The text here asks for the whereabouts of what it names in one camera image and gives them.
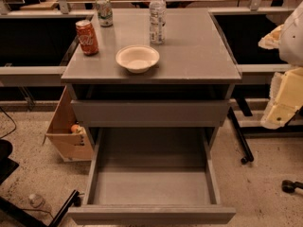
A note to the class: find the plastic bottle on floor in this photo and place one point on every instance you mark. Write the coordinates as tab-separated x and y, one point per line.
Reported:
39	203

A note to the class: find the green soda can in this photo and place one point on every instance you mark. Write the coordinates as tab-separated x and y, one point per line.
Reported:
105	14

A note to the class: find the clear plastic water bottle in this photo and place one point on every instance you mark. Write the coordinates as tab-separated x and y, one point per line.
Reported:
157	10

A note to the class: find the grey drawer cabinet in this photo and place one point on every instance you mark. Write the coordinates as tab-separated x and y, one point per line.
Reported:
194	64

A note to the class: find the grey drawer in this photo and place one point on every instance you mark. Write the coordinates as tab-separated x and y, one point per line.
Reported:
150	113
151	176

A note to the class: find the black caster wheel right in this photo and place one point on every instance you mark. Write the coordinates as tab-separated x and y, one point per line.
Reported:
290	187

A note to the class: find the orange soda can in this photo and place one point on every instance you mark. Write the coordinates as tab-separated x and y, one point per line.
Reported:
87	37

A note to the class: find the grey top drawer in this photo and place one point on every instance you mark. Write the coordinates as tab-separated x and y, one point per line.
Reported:
150	113

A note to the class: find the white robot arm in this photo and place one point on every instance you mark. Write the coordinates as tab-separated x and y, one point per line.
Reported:
286	90

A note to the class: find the orange fruit in box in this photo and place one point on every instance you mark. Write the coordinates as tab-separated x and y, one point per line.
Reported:
74	128

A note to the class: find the cardboard box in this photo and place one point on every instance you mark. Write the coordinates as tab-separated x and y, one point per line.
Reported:
71	146

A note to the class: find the white paper bowl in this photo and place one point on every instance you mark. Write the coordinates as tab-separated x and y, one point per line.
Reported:
137	58

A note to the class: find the foam gripper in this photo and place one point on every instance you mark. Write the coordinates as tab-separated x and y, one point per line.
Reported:
292	42

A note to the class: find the black table leg with caster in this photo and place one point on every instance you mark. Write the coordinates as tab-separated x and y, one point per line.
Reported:
247	153

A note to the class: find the black chair base leg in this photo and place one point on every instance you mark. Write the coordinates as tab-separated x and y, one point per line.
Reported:
27	220

